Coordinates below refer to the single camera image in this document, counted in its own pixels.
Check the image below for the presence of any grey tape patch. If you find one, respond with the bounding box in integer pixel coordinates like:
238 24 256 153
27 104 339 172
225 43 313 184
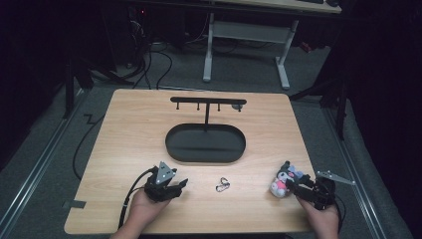
62 199 88 210

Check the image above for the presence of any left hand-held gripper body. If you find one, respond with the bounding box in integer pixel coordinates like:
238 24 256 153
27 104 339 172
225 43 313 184
143 160 183 203

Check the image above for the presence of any black metal stand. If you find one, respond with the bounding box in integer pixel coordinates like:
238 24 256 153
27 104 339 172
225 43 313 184
288 74 350 141
62 56 135 120

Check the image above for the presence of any white-framed desk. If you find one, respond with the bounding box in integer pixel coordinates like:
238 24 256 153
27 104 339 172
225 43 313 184
202 0 343 92

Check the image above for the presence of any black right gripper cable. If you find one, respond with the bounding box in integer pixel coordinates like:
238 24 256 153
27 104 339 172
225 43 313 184
332 194 348 233

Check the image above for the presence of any aluminium floor rail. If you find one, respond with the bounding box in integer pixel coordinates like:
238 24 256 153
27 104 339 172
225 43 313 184
321 106 388 239
0 89 92 235

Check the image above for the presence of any black floor cable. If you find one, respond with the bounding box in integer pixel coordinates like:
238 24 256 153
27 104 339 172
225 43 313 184
72 113 106 182

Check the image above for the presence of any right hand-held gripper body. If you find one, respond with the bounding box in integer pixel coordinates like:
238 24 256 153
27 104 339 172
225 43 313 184
296 170 356 211

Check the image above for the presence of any metal carabiner keychain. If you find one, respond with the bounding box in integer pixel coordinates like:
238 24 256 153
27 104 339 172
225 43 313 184
215 176 231 194

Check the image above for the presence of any bundle of black cables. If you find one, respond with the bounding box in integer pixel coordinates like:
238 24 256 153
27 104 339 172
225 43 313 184
123 6 175 91

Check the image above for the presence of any person's left hand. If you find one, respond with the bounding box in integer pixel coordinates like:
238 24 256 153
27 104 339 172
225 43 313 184
126 188 171 231

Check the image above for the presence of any black key rack with tray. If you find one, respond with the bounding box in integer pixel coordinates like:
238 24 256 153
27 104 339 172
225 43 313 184
164 96 248 164

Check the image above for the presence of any person's right hand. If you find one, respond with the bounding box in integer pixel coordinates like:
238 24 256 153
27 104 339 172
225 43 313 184
296 195 341 235

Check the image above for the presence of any plush toy keychain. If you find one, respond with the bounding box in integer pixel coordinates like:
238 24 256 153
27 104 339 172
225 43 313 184
269 160 305 199

